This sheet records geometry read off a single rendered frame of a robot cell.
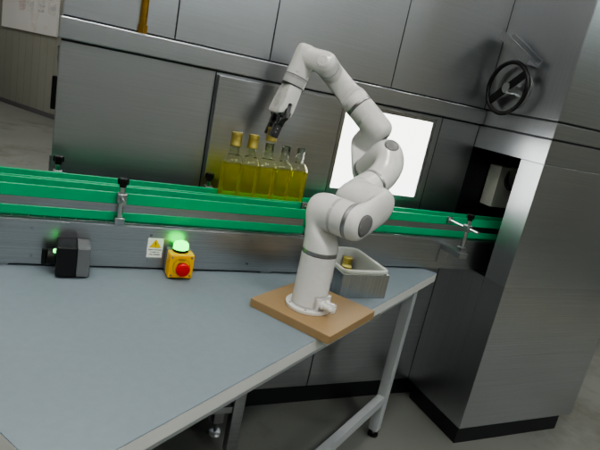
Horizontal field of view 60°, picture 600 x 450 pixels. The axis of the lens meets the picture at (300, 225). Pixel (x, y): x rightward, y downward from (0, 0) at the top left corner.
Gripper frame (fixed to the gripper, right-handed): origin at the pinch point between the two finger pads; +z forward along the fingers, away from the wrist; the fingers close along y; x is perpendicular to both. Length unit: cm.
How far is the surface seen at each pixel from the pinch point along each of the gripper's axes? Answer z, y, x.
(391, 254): 23, 5, 62
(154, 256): 47, 16, -24
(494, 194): -16, -10, 110
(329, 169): 4.1, -12.6, 31.8
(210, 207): 28.5, 13.9, -13.4
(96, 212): 40, 14, -42
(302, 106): -11.8, -12.3, 11.2
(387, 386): 74, 9, 87
